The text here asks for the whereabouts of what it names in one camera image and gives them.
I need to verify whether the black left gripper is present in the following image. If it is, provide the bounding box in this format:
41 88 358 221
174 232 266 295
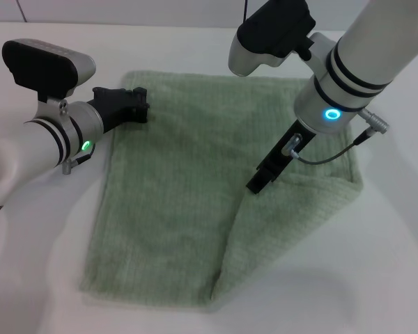
86 86 151 134

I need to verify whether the left arm cable with connector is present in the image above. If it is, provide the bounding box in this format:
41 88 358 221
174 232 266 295
61 143 97 175

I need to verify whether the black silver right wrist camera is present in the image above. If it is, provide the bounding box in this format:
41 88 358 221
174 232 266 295
229 0 317 77

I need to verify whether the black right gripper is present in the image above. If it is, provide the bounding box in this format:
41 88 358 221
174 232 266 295
246 118 317 195

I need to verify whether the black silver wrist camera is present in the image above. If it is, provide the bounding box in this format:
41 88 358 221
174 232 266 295
1 38 97 121
229 0 317 77

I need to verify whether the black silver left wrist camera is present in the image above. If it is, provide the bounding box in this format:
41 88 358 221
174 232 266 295
1 38 97 121

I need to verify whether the light green terry towel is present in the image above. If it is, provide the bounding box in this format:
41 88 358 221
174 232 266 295
78 70 365 307

